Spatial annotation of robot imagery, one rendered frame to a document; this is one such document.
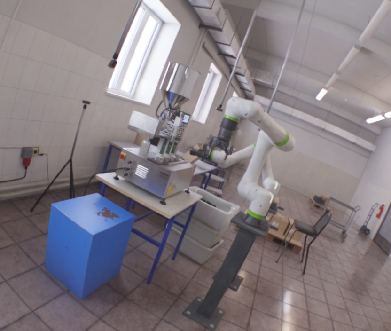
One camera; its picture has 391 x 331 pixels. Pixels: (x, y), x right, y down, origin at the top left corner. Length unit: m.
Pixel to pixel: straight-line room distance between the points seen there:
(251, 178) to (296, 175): 10.46
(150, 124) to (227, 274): 1.28
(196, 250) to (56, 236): 1.53
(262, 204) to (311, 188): 10.72
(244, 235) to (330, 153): 10.86
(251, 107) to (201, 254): 1.85
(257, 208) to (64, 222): 1.29
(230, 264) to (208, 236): 0.86
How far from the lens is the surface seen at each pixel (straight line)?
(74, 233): 1.67
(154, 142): 2.28
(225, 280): 1.88
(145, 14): 4.42
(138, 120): 2.00
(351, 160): 12.67
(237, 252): 1.77
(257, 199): 1.64
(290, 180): 12.15
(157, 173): 1.88
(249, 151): 2.21
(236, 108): 1.34
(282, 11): 5.58
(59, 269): 1.96
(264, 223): 1.68
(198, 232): 2.66
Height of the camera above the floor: 1.44
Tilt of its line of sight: 10 degrees down
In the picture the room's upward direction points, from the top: 21 degrees clockwise
